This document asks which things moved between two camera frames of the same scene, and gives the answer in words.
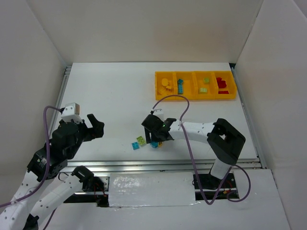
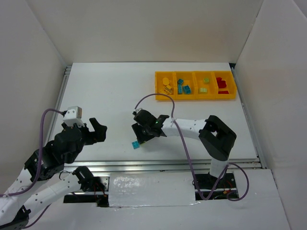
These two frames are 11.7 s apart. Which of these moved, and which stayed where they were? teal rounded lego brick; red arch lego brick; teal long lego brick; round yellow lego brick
Moved: teal rounded lego brick
Stayed: round yellow lego brick; teal long lego brick; red arch lego brick
